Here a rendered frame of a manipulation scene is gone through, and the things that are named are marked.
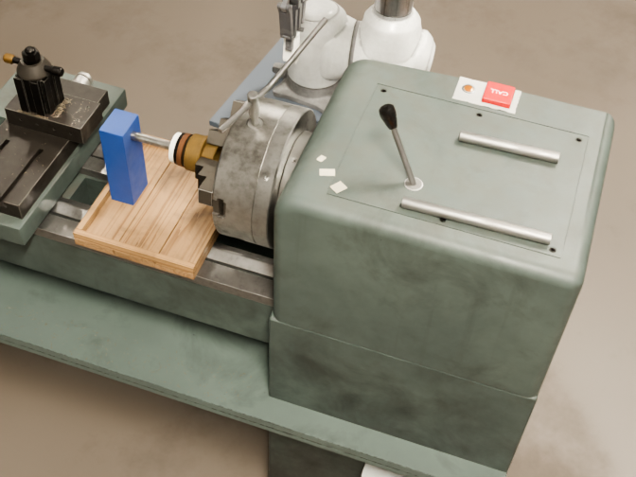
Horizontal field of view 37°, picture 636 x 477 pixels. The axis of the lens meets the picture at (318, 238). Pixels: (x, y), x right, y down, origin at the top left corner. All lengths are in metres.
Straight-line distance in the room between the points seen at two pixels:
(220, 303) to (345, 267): 0.45
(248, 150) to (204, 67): 2.16
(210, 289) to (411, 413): 0.54
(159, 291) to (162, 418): 0.77
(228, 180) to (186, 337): 0.64
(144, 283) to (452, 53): 2.30
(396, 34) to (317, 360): 0.88
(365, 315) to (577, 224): 0.47
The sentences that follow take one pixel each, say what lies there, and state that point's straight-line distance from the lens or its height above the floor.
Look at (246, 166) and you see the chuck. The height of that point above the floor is 1.20.
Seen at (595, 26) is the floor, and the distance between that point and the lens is 4.55.
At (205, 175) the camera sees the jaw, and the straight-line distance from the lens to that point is 2.02.
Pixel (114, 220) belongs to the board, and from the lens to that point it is 2.26.
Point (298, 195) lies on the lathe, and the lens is 1.78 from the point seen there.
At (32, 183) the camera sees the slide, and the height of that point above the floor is 0.97.
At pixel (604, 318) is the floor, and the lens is 3.34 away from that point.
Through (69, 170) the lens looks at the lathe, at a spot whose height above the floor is 0.91.
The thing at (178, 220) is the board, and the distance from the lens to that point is 2.24.
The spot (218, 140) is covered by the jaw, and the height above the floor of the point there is 1.13.
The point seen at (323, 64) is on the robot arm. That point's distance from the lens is 2.56.
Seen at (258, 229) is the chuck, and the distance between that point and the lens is 1.96.
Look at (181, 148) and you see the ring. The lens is 2.09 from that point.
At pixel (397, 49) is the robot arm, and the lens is 2.50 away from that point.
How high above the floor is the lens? 2.55
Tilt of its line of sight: 49 degrees down
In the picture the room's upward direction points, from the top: 3 degrees clockwise
